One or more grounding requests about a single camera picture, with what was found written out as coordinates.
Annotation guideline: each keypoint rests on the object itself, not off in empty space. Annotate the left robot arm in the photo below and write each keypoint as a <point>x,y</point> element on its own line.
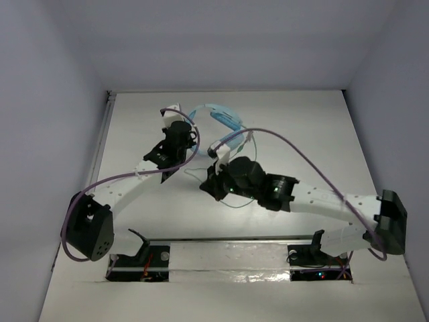
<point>88,230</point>

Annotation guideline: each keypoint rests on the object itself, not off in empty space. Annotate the aluminium rail strip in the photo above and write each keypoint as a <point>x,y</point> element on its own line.
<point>234,239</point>

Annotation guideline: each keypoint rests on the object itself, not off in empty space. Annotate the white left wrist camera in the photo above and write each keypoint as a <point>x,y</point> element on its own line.
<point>171,114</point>

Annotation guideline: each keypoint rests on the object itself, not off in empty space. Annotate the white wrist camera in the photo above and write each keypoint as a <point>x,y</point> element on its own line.
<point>220,152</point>
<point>171,114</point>

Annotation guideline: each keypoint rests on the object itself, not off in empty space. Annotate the light blue headphones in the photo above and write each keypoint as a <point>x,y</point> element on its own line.
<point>228,118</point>

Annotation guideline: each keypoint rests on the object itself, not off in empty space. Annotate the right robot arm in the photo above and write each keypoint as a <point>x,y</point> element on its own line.
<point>377,222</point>

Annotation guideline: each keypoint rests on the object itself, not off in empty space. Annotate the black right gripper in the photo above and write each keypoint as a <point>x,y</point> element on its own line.
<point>212,184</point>

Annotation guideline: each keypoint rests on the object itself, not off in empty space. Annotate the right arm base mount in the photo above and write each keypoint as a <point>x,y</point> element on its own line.
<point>308,263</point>

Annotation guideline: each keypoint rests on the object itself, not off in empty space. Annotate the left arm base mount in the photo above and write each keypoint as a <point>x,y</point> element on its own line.
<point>149,264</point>

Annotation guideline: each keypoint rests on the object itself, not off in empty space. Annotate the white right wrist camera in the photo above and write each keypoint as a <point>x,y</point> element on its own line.
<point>220,152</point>

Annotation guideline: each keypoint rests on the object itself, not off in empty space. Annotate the white front panel board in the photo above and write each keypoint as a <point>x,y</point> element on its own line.
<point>379,291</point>

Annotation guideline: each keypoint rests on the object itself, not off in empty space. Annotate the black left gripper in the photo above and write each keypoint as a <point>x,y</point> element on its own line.
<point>181,131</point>

